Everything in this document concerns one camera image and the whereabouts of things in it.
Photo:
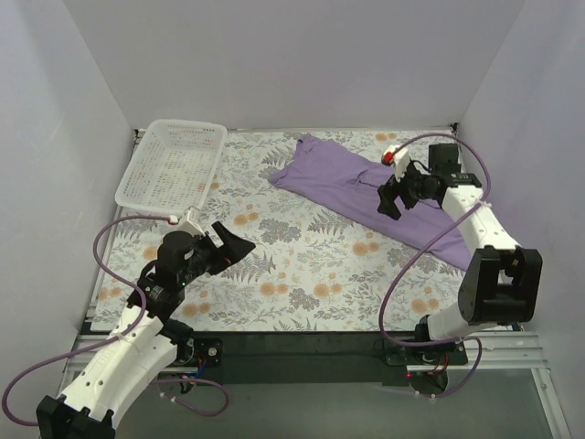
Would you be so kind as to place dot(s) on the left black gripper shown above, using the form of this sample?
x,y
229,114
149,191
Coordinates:
x,y
218,255

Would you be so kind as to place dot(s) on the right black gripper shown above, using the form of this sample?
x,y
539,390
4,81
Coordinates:
x,y
398,192

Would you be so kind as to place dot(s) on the purple t shirt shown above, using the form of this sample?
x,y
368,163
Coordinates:
x,y
331,176

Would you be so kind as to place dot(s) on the white plastic basket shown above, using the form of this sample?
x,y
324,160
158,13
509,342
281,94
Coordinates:
x,y
172,167

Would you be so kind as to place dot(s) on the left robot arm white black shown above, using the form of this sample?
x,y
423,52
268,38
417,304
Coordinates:
x,y
145,340

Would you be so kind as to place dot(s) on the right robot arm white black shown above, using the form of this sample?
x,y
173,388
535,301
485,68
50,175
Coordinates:
x,y
501,281

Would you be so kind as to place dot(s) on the floral patterned table mat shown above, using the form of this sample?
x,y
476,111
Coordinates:
x,y
312,269

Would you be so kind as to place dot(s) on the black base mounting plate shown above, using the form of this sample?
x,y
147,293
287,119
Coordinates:
x,y
311,357

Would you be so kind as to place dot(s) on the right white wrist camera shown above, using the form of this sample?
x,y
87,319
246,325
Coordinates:
x,y
397,156

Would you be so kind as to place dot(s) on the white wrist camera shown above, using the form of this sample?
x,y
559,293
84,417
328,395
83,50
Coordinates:
x,y
397,156
187,221

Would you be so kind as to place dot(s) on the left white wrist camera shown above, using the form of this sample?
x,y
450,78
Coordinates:
x,y
187,221

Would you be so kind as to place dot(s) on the aluminium frame rail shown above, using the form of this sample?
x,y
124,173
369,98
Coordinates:
x,y
513,395

